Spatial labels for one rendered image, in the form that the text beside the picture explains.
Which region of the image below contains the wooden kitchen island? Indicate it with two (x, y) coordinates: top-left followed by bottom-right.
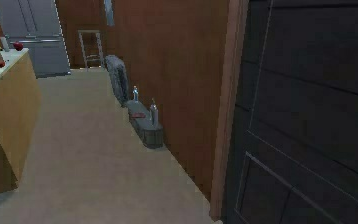
(0, 47), (43, 196)

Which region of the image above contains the white shaker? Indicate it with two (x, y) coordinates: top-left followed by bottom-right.
(0, 36), (10, 53)

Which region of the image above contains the grey spray bottle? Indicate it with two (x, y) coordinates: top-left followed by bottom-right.
(149, 97), (160, 128)

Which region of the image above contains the low grey bench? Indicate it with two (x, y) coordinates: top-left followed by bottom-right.
(124, 99), (165, 150)

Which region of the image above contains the grey rubbish bin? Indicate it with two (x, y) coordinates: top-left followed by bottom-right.
(104, 54), (131, 108)

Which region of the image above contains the wooden stool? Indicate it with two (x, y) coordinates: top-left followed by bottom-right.
(77, 29), (106, 72)

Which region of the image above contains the window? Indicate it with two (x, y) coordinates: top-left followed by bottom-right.
(103, 0), (116, 28)

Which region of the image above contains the black room door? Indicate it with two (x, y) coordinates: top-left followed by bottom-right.
(220, 0), (358, 224)

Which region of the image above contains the grey fridge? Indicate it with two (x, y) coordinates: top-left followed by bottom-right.
(0, 0), (72, 79)

